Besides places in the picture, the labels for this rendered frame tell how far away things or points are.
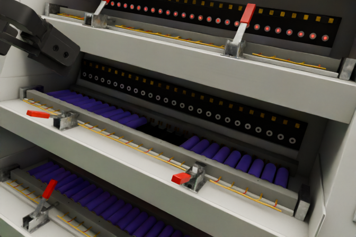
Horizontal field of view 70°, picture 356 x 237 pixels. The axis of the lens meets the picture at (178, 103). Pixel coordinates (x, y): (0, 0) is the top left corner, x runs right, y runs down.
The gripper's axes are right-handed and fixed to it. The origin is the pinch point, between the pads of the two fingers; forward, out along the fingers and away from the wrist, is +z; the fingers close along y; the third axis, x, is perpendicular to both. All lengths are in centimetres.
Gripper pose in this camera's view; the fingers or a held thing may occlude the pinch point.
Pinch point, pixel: (31, 47)
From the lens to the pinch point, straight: 29.4
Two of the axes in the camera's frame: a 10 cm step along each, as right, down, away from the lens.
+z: 3.1, 3.0, 9.0
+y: 8.8, 2.8, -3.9
